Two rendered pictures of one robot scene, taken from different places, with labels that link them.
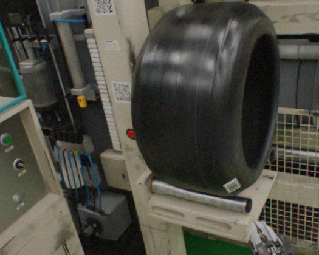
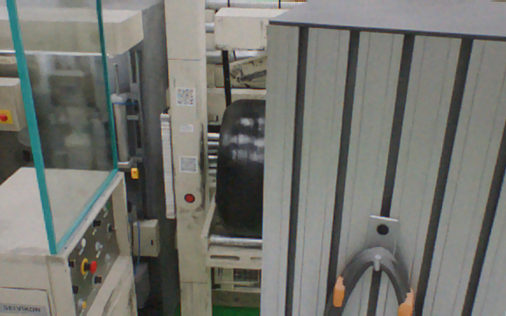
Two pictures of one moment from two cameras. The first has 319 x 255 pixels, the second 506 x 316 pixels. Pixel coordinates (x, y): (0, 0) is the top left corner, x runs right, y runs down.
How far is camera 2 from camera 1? 1.12 m
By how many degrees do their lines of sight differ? 26
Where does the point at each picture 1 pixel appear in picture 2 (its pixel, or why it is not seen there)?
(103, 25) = (182, 112)
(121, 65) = (191, 143)
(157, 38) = (237, 126)
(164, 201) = (221, 250)
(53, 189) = (124, 251)
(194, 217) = (248, 258)
